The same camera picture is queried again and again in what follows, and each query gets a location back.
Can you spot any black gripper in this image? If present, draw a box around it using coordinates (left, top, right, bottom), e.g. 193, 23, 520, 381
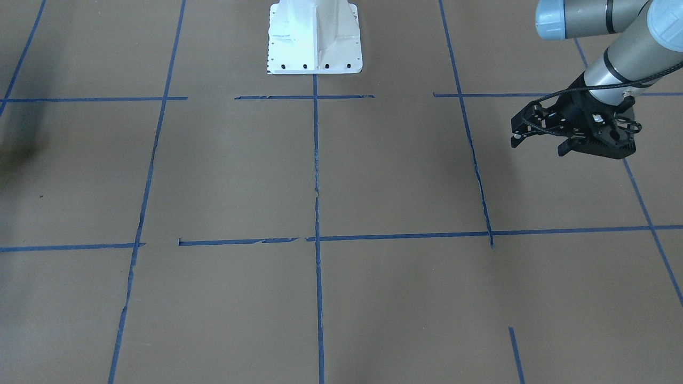
510, 75, 642, 159

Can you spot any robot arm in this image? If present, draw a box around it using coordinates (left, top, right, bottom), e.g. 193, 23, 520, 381
510, 1, 682, 159

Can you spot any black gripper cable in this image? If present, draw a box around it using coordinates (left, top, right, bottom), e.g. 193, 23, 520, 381
519, 63, 683, 132

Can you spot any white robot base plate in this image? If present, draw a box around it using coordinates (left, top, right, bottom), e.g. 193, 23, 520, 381
267, 1, 363, 75

